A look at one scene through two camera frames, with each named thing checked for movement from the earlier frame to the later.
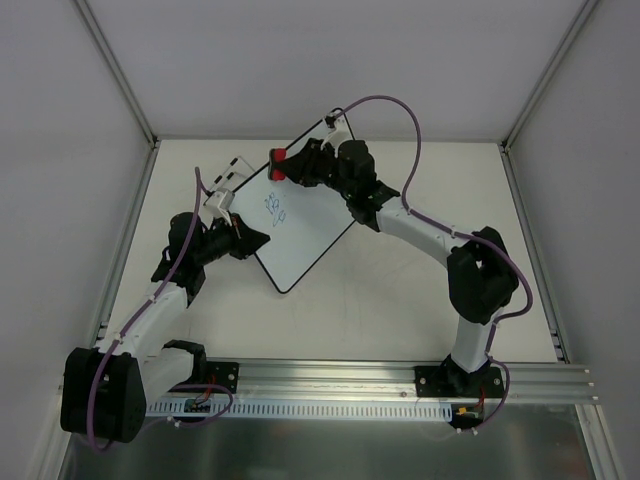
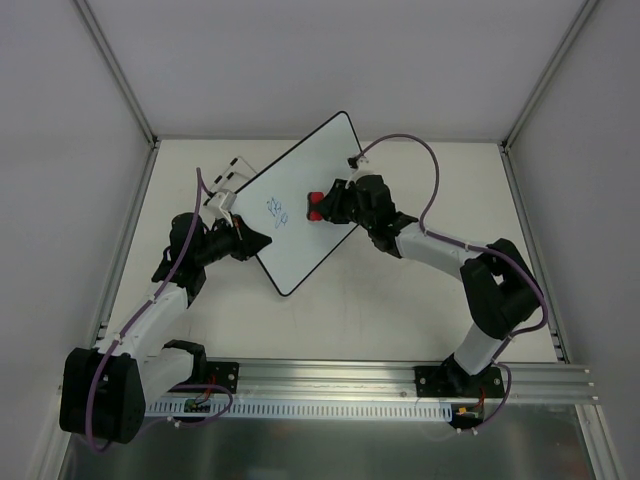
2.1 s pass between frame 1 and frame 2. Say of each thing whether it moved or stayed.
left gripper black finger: stayed
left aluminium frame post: stayed
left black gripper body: stayed
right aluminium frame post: stayed
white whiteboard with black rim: stayed
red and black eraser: moved
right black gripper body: moved
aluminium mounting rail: stayed
